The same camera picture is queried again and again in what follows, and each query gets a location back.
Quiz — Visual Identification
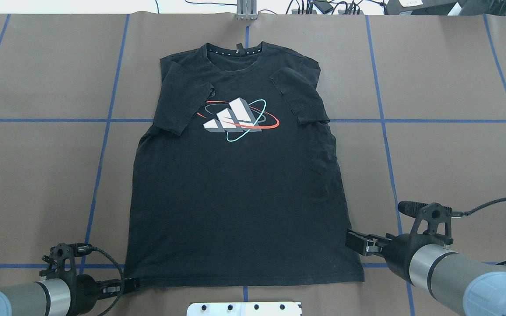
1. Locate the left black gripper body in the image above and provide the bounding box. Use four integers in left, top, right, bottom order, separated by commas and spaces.
68, 274, 101, 314

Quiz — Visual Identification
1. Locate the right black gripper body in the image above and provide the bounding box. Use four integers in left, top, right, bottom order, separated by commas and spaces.
382, 233, 423, 284

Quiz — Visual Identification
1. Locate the black printed t-shirt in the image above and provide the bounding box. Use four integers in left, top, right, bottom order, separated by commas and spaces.
125, 42, 364, 287

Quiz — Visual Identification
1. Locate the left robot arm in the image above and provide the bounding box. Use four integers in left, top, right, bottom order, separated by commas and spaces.
0, 274, 141, 316

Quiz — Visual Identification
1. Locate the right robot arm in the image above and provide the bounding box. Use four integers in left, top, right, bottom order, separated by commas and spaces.
346, 230, 506, 316

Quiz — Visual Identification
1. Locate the black box with label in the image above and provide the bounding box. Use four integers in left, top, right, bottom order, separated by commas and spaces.
384, 0, 458, 16

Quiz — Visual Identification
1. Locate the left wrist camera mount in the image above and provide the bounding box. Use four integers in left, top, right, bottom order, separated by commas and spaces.
39, 243, 93, 280

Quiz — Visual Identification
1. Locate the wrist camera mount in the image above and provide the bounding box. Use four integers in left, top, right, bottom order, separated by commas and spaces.
398, 201, 464, 246
39, 243, 93, 280

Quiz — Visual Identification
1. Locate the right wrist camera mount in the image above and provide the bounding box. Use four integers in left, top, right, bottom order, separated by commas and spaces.
398, 201, 464, 246

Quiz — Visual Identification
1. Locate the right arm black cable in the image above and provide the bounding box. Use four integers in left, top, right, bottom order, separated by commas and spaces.
453, 194, 506, 218

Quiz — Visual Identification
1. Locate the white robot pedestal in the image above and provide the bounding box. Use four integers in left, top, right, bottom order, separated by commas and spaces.
186, 302, 303, 316

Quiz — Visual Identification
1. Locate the aluminium frame post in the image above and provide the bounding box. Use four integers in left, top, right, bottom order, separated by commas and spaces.
236, 0, 258, 21

